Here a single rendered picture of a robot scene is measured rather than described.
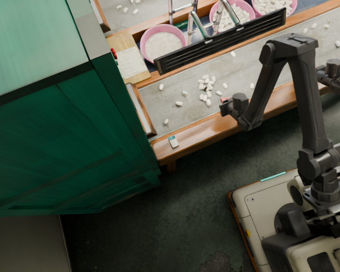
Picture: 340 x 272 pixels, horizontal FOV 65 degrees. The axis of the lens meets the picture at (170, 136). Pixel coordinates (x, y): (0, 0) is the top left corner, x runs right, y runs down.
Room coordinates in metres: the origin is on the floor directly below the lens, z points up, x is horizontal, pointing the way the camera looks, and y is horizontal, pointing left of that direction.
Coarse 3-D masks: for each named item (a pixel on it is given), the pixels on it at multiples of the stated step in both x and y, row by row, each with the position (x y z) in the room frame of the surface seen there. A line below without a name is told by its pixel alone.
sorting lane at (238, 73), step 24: (312, 24) 0.98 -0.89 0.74; (336, 24) 0.96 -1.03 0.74; (240, 48) 0.86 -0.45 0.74; (336, 48) 0.81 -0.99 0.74; (192, 72) 0.73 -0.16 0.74; (216, 72) 0.72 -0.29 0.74; (240, 72) 0.71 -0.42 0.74; (288, 72) 0.68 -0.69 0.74; (144, 96) 0.61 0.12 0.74; (168, 96) 0.60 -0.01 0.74; (192, 96) 0.59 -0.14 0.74; (216, 96) 0.58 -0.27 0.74; (168, 120) 0.46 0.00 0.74; (192, 120) 0.45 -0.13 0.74
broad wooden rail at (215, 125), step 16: (272, 96) 0.54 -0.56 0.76; (288, 96) 0.53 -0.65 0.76; (272, 112) 0.46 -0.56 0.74; (192, 128) 0.40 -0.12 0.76; (208, 128) 0.39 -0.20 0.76; (224, 128) 0.38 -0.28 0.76; (240, 128) 0.40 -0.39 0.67; (160, 144) 0.33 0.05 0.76; (192, 144) 0.31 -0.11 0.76; (208, 144) 0.34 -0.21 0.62; (160, 160) 0.25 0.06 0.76
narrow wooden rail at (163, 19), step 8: (200, 0) 1.19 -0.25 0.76; (208, 0) 1.19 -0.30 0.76; (216, 0) 1.18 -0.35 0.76; (192, 8) 1.14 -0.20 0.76; (200, 8) 1.14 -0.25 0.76; (208, 8) 1.16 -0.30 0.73; (160, 16) 1.10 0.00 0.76; (168, 16) 1.10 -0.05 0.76; (176, 16) 1.09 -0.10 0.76; (184, 16) 1.10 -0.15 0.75; (200, 16) 1.14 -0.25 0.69; (144, 24) 1.06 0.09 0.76; (152, 24) 1.05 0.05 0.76; (120, 32) 1.02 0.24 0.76; (136, 32) 1.01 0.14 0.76; (144, 32) 1.02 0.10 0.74; (136, 40) 1.00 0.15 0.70
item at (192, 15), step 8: (224, 0) 0.86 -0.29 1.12; (232, 8) 0.82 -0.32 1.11; (192, 16) 0.80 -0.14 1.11; (216, 16) 0.88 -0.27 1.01; (232, 16) 0.78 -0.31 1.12; (192, 24) 0.82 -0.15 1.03; (200, 24) 0.75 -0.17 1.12; (208, 24) 0.86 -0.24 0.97; (216, 24) 0.87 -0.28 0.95; (240, 24) 0.73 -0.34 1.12; (192, 32) 0.83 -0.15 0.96; (216, 32) 0.87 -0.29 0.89
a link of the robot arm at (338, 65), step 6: (330, 60) 0.60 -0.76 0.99; (336, 60) 0.59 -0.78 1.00; (330, 66) 0.56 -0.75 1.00; (336, 66) 0.55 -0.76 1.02; (330, 72) 0.54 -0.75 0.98; (336, 72) 0.53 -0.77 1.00; (336, 78) 0.51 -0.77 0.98; (330, 84) 0.49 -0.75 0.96; (336, 84) 0.48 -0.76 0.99; (336, 90) 0.45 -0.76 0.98
